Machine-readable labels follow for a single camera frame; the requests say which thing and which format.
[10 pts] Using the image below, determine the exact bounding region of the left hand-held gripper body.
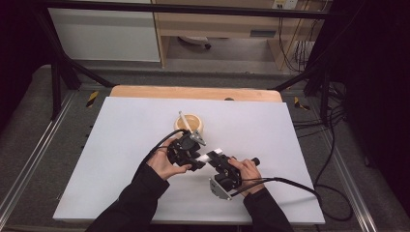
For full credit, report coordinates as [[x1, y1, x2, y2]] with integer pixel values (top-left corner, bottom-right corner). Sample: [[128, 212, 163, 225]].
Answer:
[[167, 130, 208, 167]]

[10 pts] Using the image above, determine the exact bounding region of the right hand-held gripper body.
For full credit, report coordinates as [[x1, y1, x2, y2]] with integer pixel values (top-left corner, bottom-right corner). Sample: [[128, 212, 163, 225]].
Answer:
[[209, 156, 244, 201]]

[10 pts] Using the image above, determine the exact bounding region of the white eraser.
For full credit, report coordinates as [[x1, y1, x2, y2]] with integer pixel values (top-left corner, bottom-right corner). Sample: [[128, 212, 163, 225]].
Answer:
[[195, 147, 224, 162]]

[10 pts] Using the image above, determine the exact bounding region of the white pen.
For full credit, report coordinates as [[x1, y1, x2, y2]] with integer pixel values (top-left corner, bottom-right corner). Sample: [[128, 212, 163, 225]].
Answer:
[[178, 110, 195, 133]]

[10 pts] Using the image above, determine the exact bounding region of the round wooden dish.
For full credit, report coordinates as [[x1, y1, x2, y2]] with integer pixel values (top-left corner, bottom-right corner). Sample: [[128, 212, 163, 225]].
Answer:
[[173, 112, 205, 134]]

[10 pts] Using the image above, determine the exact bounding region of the person's right hand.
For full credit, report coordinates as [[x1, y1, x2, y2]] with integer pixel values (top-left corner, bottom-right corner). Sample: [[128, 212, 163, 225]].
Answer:
[[226, 157, 266, 198]]

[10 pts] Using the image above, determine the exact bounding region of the person's left hand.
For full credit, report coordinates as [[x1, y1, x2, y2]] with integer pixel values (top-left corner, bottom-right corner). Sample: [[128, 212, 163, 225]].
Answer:
[[146, 138, 193, 182]]

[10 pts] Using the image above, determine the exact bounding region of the office chair base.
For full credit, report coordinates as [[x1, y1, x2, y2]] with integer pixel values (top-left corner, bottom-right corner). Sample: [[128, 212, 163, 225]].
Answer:
[[178, 35, 213, 50]]

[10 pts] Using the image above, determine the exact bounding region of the wooden desk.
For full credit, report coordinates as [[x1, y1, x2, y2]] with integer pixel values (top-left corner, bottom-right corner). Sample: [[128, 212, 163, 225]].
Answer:
[[150, 0, 325, 72]]

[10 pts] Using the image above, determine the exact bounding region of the white cabinet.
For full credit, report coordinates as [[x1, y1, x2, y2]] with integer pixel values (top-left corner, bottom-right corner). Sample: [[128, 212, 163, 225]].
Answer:
[[47, 7, 161, 63]]

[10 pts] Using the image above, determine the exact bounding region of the left hand-held gripper cable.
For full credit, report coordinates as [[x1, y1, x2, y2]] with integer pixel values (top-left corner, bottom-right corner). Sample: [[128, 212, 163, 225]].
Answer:
[[140, 128, 190, 164]]

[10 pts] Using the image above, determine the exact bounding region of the hand-held gripper cable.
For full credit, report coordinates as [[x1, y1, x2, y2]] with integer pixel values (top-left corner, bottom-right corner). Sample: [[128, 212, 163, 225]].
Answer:
[[231, 176, 354, 222], [140, 128, 190, 164]]

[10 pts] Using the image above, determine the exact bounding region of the right hand-held gripper cable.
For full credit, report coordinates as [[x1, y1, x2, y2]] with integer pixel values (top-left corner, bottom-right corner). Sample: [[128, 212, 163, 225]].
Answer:
[[231, 176, 354, 222]]

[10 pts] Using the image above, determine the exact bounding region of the aluminium rail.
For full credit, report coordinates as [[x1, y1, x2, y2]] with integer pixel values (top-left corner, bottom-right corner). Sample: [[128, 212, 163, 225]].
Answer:
[[0, 91, 76, 220], [318, 125, 378, 232]]

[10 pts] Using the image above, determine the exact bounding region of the bundle of black cables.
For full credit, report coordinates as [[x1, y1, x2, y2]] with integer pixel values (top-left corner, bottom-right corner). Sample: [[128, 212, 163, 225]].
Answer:
[[278, 9, 323, 73]]

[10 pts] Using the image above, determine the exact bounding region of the black metal frame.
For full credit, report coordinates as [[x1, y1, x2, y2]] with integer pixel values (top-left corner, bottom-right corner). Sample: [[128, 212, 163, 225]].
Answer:
[[32, 0, 366, 123]]

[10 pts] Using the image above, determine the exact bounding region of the wall power outlet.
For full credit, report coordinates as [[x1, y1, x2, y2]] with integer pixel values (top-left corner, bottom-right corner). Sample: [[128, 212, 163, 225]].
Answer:
[[272, 0, 300, 11]]

